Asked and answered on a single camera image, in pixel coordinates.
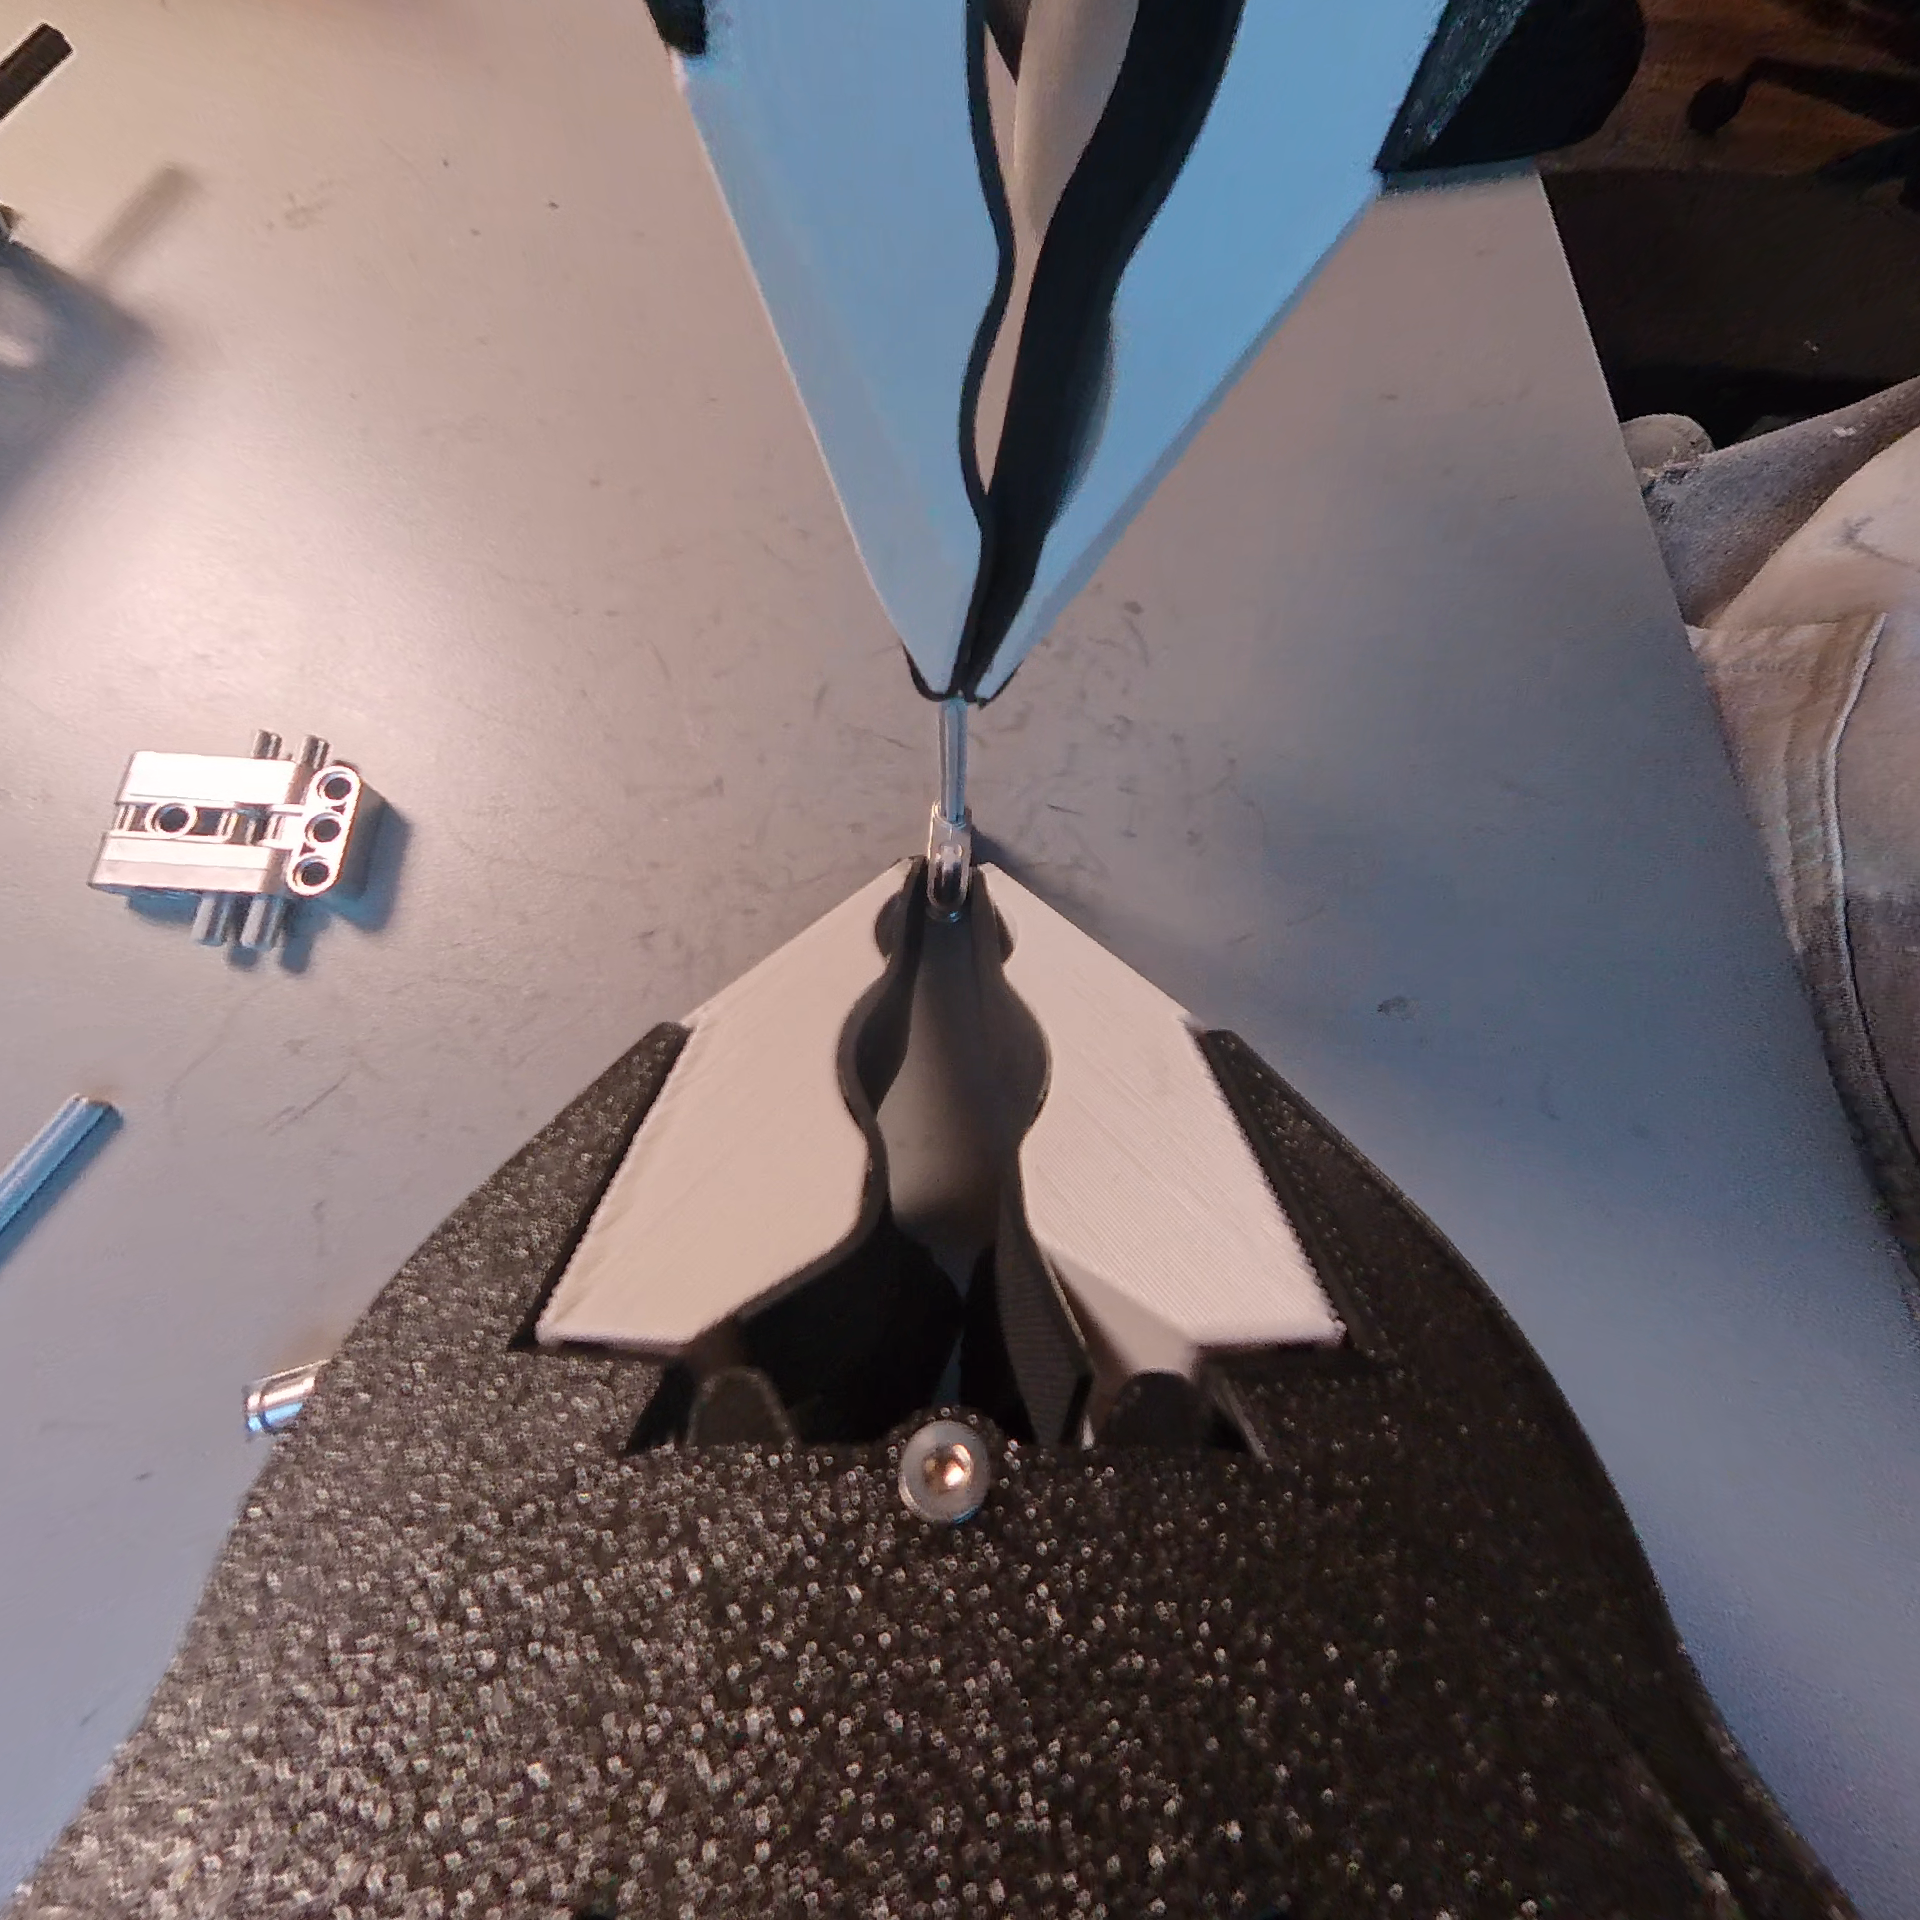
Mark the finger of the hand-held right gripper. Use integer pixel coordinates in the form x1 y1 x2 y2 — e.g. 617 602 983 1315
672 0 1023 704
965 0 1450 707

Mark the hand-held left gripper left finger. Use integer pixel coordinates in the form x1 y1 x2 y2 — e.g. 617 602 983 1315
533 855 922 1355

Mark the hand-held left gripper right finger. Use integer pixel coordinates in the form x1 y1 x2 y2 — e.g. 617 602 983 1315
969 865 1345 1376

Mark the chrome beam assembly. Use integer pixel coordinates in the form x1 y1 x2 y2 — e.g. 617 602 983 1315
94 727 372 952

